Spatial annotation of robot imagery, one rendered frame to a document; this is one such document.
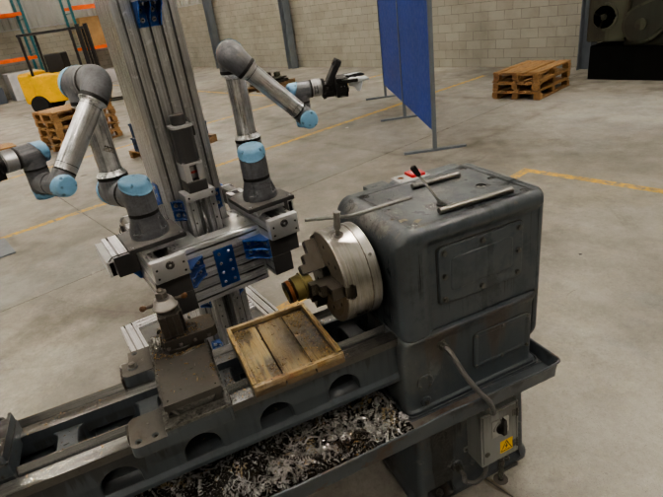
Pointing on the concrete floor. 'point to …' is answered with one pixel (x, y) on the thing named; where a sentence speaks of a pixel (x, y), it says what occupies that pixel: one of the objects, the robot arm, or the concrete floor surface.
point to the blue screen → (409, 60)
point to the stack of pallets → (58, 116)
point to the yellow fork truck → (39, 90)
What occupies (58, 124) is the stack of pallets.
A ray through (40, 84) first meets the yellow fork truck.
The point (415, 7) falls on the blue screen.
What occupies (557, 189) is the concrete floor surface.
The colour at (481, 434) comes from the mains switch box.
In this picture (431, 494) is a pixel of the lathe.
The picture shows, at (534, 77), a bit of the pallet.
